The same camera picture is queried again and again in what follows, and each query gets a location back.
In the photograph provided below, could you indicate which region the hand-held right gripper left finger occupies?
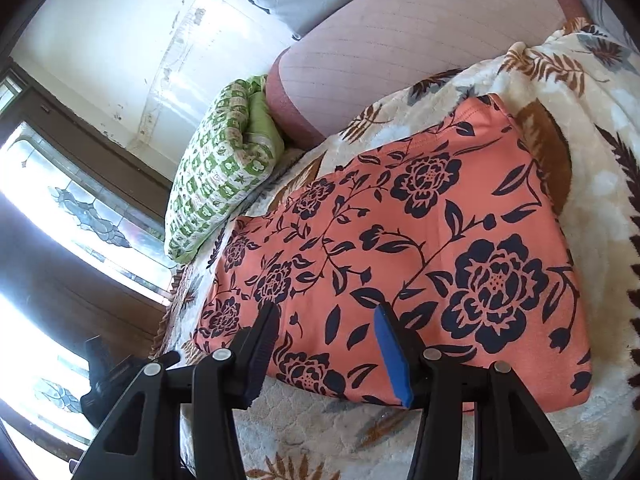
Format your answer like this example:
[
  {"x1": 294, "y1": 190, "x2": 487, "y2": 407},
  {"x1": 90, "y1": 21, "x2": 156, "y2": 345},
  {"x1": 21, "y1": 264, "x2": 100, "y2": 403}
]
[{"x1": 70, "y1": 301, "x2": 281, "y2": 480}]

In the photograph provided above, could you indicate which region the leaf print blanket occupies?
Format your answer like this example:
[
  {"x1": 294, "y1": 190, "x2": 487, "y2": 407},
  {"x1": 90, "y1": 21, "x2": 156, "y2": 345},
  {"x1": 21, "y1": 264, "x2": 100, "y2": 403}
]
[{"x1": 150, "y1": 17, "x2": 640, "y2": 480}]

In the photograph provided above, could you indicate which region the pink bolster cushion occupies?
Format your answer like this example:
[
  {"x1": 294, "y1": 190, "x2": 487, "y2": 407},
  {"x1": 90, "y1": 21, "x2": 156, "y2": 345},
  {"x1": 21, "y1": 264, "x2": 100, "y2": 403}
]
[{"x1": 265, "y1": 0, "x2": 593, "y2": 151}]

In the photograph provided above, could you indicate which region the green checked pillow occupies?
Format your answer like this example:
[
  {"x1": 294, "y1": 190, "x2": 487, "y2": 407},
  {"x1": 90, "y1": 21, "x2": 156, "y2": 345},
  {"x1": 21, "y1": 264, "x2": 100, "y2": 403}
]
[{"x1": 164, "y1": 75, "x2": 286, "y2": 263}]

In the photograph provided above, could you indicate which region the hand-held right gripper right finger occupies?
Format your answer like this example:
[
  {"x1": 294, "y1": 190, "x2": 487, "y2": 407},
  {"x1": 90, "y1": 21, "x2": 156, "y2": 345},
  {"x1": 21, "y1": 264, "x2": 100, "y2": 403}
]
[{"x1": 374, "y1": 304, "x2": 583, "y2": 480}]

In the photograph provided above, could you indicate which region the orange floral blouse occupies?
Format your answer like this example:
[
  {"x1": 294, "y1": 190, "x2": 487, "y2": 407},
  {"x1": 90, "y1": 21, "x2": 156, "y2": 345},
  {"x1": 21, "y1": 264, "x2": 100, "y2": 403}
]
[{"x1": 192, "y1": 94, "x2": 593, "y2": 413}]

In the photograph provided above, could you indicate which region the wooden door with stained glass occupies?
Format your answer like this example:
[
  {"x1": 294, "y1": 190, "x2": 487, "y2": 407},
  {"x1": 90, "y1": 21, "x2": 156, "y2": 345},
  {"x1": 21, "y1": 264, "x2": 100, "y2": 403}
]
[{"x1": 0, "y1": 57, "x2": 181, "y2": 461}]

